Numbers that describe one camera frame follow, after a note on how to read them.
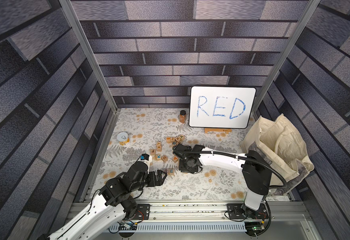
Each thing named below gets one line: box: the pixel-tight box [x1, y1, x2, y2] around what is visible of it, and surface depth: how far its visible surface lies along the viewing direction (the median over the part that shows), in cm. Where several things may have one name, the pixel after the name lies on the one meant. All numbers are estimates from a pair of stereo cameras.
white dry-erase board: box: [188, 86, 257, 129], surface depth 97 cm
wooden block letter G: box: [161, 155, 169, 163], surface depth 92 cm
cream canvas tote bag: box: [240, 113, 315, 196], surface depth 74 cm
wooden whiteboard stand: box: [204, 128, 233, 134], surface depth 108 cm
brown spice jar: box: [179, 109, 187, 124], surface depth 109 cm
